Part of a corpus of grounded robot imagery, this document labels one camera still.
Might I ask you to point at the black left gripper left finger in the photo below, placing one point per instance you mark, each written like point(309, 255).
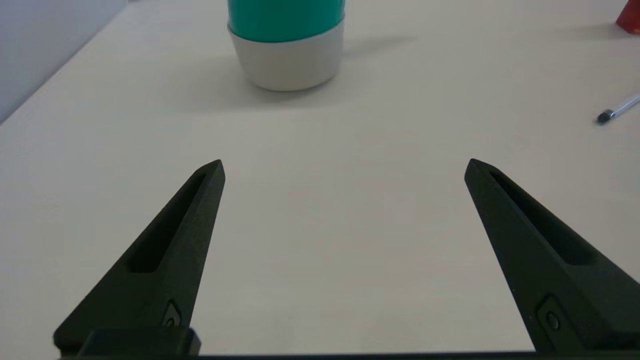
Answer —
point(170, 270)

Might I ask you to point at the beige round bowl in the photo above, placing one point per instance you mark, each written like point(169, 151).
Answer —
point(292, 62)

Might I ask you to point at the white pen black tip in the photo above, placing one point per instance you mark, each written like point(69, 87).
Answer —
point(620, 108)

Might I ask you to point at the red milk carton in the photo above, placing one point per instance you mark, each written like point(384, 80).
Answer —
point(631, 17)

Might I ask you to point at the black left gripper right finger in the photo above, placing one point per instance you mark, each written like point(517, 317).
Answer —
point(560, 280)

